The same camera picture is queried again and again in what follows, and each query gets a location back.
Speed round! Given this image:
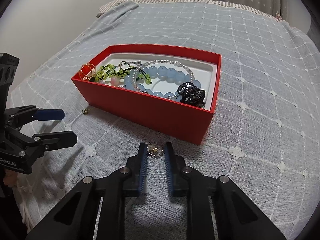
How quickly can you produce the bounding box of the gold knot ring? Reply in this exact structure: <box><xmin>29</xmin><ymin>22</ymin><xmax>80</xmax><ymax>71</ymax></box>
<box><xmin>79</xmin><ymin>63</ymin><xmax>97</xmax><ymax>81</ymax></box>

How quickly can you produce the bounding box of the green bead bracelet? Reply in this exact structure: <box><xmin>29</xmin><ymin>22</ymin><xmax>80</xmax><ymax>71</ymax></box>
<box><xmin>93</xmin><ymin>63</ymin><xmax>153</xmax><ymax>85</ymax></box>

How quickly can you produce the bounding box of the gold earring with chain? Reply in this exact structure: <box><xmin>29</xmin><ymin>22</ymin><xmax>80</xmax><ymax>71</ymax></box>
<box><xmin>146</xmin><ymin>142</ymin><xmax>164</xmax><ymax>158</ymax></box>

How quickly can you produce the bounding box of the black hair claw clip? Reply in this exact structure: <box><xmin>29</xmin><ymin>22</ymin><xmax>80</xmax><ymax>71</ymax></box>
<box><xmin>177</xmin><ymin>82</ymin><xmax>206</xmax><ymax>108</ymax></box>

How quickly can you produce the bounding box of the multicolour seed bead bracelet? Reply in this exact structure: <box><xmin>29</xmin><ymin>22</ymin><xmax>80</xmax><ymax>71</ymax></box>
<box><xmin>117</xmin><ymin>60</ymin><xmax>142</xmax><ymax>71</ymax></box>

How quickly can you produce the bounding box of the blue bead bracelet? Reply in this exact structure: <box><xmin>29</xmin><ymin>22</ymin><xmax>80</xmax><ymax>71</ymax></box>
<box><xmin>124</xmin><ymin>65</ymin><xmax>202</xmax><ymax>103</ymax></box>

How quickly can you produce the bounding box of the small gold earring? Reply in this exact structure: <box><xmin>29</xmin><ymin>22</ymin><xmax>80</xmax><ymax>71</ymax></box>
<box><xmin>81</xmin><ymin>107</ymin><xmax>91</xmax><ymax>115</ymax></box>

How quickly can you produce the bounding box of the grey checked bed blanket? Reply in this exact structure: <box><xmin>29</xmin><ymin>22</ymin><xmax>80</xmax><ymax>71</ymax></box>
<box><xmin>8</xmin><ymin>2</ymin><xmax>319</xmax><ymax>239</ymax></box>

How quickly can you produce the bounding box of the red cardboard box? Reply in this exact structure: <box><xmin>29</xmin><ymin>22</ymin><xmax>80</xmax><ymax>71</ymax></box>
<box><xmin>72</xmin><ymin>44</ymin><xmax>222</xmax><ymax>145</ymax></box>

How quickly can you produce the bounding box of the striped pillow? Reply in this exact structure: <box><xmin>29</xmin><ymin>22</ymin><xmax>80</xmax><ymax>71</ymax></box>
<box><xmin>97</xmin><ymin>0</ymin><xmax>283</xmax><ymax>22</ymax></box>

